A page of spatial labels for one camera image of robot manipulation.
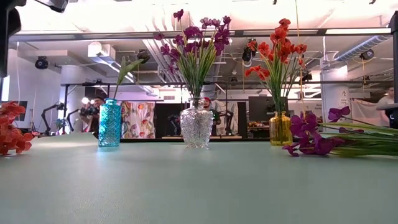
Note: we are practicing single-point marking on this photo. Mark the person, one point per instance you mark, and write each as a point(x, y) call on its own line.
point(387, 99)
point(94, 112)
point(216, 119)

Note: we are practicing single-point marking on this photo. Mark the white hanging cloth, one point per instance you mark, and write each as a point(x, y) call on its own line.
point(367, 112)

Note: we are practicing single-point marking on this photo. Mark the black background robot arm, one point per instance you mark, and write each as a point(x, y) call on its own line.
point(45, 118)

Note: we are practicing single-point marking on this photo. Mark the white ceiling air unit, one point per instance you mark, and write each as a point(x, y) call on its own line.
point(101, 49)

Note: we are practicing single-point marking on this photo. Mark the silver ribbed ventilation duct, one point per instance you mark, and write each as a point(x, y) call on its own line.
point(357, 46)

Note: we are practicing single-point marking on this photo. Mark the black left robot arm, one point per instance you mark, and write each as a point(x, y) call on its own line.
point(9, 37)

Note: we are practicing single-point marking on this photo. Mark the orange artificial flower bunch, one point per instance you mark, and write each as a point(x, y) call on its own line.
point(281, 32)
point(12, 137)
point(258, 71)

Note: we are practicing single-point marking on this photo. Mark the black artificial tulip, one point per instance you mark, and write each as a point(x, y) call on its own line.
point(124, 70)

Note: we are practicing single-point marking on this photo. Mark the clear cut glass vase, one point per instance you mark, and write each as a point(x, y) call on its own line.
point(196, 127)

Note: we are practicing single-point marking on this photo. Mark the grey side desk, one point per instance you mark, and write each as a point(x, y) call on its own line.
point(387, 106)

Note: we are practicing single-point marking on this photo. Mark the dark background monitor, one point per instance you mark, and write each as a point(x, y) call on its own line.
point(259, 107)

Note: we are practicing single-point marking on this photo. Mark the clear vase with purple flowers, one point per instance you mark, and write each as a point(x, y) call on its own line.
point(222, 36)

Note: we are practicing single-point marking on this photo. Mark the grey horizontal ceiling beam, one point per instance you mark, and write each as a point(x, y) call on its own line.
point(93, 35)

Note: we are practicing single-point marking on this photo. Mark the grey wall monitor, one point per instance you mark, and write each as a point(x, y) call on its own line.
point(22, 110)

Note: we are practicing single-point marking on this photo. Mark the white round pillar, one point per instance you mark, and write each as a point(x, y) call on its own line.
point(335, 102)

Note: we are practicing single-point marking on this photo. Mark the blue textured glass vase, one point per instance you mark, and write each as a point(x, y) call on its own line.
point(109, 124)

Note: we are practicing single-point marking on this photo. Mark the colourful floral curtain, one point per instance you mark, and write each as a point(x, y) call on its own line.
point(136, 119)

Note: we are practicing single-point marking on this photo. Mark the black rig post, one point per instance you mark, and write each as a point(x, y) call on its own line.
point(394, 62)

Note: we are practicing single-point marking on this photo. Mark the yellow ribbed glass vase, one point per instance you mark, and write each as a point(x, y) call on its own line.
point(280, 130)

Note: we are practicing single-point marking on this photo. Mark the black ceiling spotlight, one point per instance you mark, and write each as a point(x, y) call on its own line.
point(248, 53)
point(41, 62)
point(367, 54)

